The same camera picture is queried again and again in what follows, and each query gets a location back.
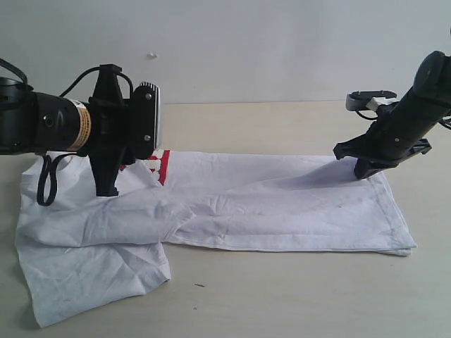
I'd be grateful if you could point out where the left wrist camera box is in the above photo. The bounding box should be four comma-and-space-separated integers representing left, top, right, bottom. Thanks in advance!
130, 82, 161, 159

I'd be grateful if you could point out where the white t-shirt red lettering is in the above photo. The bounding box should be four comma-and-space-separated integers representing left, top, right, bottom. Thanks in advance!
16, 150, 415, 327

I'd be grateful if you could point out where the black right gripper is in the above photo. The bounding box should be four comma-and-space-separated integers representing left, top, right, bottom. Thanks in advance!
333, 101, 432, 180

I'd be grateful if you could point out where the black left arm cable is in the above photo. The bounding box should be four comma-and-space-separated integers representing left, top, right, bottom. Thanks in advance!
0, 58, 135, 207

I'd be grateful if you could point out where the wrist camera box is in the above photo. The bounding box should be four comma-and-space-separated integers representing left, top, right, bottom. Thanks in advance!
345, 90, 399, 112
130, 82, 161, 159

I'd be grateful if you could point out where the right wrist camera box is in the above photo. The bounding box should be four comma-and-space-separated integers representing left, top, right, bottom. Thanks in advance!
345, 90, 399, 112

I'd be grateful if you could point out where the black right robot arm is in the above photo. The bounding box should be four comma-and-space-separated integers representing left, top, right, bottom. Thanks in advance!
333, 51, 450, 180

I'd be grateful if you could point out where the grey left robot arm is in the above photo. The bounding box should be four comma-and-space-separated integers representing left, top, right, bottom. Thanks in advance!
1, 60, 133, 206

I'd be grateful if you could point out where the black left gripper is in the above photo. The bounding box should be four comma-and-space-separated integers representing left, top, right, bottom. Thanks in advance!
79, 64, 135, 196

